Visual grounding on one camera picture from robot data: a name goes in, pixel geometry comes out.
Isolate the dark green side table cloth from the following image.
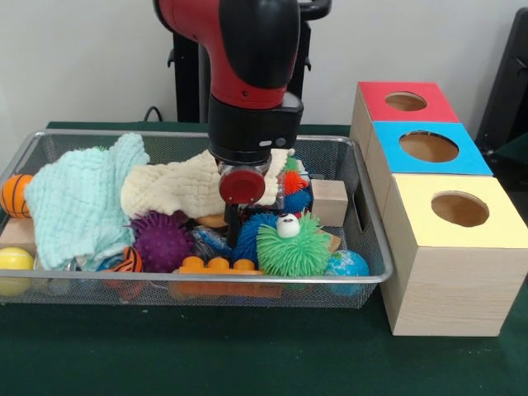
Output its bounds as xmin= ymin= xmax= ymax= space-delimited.
xmin=494 ymin=134 xmax=528 ymax=191

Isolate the yellow ball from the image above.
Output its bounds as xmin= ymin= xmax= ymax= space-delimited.
xmin=0 ymin=246 xmax=36 ymax=297

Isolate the cream waffle cloth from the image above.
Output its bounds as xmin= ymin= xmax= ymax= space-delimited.
xmin=120 ymin=148 xmax=296 ymax=219

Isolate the light blue waffle cloth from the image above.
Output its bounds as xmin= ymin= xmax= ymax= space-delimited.
xmin=23 ymin=132 xmax=150 ymax=271

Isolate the black robot stand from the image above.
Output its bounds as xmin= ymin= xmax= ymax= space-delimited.
xmin=167 ymin=0 xmax=333 ymax=125

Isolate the blue puffer ball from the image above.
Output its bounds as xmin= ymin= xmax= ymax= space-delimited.
xmin=230 ymin=212 xmax=273 ymax=265

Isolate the green puffer ball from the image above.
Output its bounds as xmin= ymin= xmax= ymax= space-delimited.
xmin=256 ymin=210 xmax=331 ymax=276

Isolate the crinkly clear plastic packet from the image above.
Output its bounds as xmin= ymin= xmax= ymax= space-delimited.
xmin=191 ymin=229 xmax=232 ymax=259

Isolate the small orange basketball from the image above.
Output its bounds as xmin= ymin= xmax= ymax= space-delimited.
xmin=0 ymin=173 xmax=35 ymax=219

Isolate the purple spiky ball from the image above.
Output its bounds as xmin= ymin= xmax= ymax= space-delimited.
xmin=130 ymin=210 xmax=195 ymax=273

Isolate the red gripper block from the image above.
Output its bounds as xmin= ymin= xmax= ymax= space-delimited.
xmin=219 ymin=171 xmax=266 ymax=248

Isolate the wooden box with three holes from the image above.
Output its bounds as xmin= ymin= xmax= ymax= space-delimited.
xmin=349 ymin=81 xmax=528 ymax=337

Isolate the wooden cube block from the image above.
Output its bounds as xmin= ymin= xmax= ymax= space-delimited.
xmin=309 ymin=179 xmax=350 ymax=228

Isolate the blue globe ball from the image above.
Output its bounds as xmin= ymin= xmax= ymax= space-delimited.
xmin=323 ymin=249 xmax=371 ymax=296

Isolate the orange toy brick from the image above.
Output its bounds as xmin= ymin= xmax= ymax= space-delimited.
xmin=172 ymin=256 xmax=281 ymax=299

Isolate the toy burger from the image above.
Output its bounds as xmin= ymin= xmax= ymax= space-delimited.
xmin=197 ymin=212 xmax=230 ymax=230

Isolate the shallow clear mesh bin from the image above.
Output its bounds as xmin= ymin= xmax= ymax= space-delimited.
xmin=0 ymin=128 xmax=394 ymax=310

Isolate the orange black striped ball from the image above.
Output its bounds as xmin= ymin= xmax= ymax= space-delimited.
xmin=101 ymin=246 xmax=144 ymax=273

